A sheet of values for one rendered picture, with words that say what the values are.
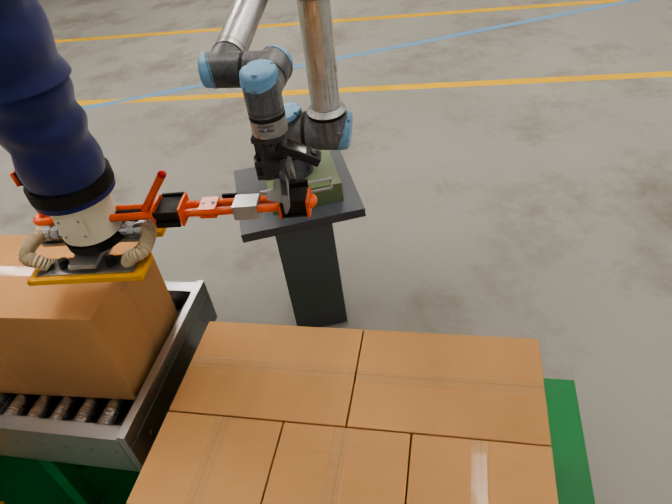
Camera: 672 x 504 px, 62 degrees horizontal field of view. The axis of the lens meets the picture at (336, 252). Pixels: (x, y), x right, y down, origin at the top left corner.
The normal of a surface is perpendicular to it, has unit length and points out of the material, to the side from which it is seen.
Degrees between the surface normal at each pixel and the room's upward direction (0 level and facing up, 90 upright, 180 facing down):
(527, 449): 0
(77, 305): 0
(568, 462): 0
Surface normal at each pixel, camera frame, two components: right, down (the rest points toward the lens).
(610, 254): -0.12, -0.76
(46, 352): -0.14, 0.66
